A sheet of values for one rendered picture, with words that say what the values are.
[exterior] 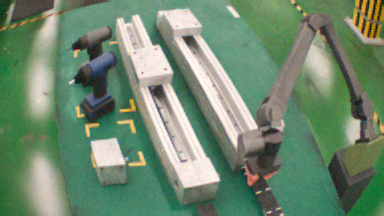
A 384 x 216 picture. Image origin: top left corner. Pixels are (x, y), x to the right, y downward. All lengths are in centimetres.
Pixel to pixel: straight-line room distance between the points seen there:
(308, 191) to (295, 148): 21
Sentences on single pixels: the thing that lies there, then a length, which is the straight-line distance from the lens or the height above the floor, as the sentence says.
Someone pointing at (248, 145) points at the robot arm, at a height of 100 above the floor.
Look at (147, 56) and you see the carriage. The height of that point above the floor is 90.
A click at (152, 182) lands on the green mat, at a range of 135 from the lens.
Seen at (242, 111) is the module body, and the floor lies 86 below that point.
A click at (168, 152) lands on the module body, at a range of 132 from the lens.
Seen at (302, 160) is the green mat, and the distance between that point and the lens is 150.
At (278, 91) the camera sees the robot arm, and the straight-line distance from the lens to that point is 123.
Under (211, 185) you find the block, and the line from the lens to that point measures 126.
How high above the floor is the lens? 184
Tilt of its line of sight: 42 degrees down
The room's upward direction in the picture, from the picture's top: 8 degrees clockwise
